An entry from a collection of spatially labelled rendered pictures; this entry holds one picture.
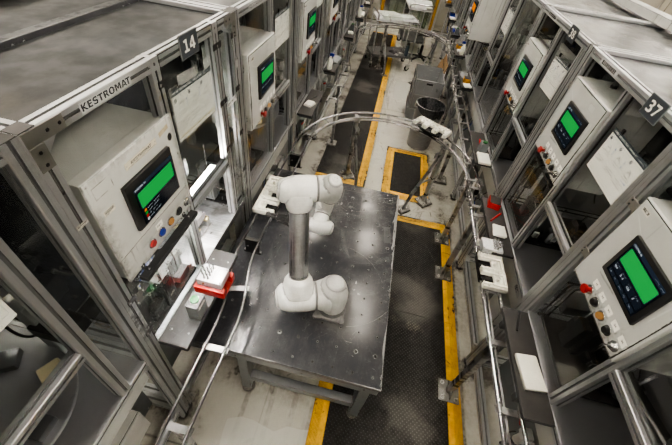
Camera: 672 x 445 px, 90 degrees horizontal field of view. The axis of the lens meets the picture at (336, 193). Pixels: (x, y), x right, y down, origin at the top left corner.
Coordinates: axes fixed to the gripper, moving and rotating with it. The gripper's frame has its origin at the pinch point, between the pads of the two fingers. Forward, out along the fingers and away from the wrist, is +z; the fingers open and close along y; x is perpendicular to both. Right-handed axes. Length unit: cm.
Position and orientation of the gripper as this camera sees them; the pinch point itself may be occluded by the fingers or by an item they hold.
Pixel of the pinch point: (271, 214)
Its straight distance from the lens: 222.0
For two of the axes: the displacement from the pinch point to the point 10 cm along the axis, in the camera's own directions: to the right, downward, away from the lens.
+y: 1.2, -7.3, -6.7
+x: -2.0, 6.5, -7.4
